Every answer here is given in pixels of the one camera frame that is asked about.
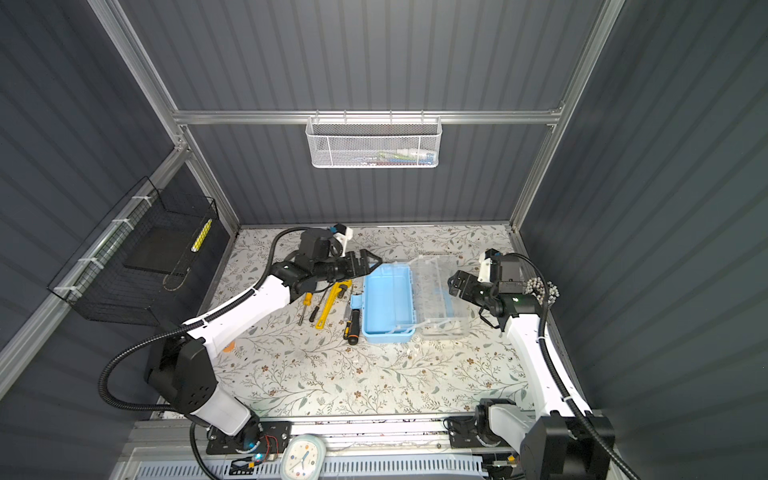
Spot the clear cup of markers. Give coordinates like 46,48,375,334
523,277,560,306

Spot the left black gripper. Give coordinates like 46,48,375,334
315,249,384,285

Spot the light blue plastic tool box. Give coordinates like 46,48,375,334
357,255,478,344

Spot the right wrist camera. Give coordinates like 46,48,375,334
478,248,501,283

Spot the yellow marker in black basket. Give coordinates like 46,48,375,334
190,219,213,253

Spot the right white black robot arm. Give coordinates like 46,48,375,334
447,249,639,479

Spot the black wire wall basket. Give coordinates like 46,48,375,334
48,177,223,329

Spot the white analog clock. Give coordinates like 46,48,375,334
280,435,327,480

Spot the floral table mat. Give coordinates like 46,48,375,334
210,225,533,417

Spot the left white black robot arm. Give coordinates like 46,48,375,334
97,224,383,437

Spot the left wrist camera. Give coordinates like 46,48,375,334
330,223,354,257

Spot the white wire mesh basket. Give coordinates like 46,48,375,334
305,119,443,169

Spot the black orange screwdriver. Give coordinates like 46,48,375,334
344,309,361,345

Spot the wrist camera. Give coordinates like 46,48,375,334
330,223,354,257
478,248,501,283

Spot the yellow pipe wrench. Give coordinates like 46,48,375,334
315,280,353,330

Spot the yellow black stubby screwdriver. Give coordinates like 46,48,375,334
298,293,313,326

